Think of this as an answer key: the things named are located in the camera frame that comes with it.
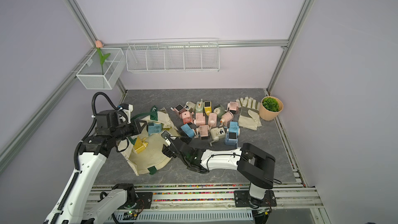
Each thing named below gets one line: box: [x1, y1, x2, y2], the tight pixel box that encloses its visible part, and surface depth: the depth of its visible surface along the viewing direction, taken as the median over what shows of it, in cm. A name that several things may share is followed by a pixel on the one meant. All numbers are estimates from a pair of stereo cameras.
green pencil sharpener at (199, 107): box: [194, 98, 205, 114], surface depth 104 cm
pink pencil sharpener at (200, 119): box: [195, 112, 206, 126], surface depth 101 cm
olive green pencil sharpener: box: [213, 104, 226, 119], surface depth 103 cm
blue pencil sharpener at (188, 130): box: [180, 123, 195, 139], surface depth 96 cm
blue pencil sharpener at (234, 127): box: [229, 121, 241, 136], surface depth 96 cm
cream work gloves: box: [235, 96, 263, 131], surface depth 107 cm
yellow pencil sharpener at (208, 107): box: [203, 101, 212, 117], surface depth 104 cm
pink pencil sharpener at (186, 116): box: [181, 110, 192, 125], surface depth 101 cm
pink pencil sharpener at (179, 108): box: [169, 103, 186, 115], surface depth 103 cm
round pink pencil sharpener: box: [220, 110, 234, 127], surface depth 98 cm
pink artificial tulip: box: [95, 39, 111, 76], surface depth 93 cm
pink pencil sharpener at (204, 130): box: [199, 124, 210, 137], surface depth 95 cm
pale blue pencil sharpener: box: [224, 131, 238, 146], surface depth 91 cm
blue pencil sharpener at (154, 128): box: [147, 121, 163, 137], surface depth 93 cm
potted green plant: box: [259, 95, 284, 121], surface depth 100 cm
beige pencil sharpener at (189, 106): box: [185, 101, 196, 114], surface depth 107 cm
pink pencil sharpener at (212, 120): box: [208, 112, 218, 130], surface depth 98 cm
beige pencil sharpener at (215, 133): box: [209, 127, 226, 148], surface depth 94 cm
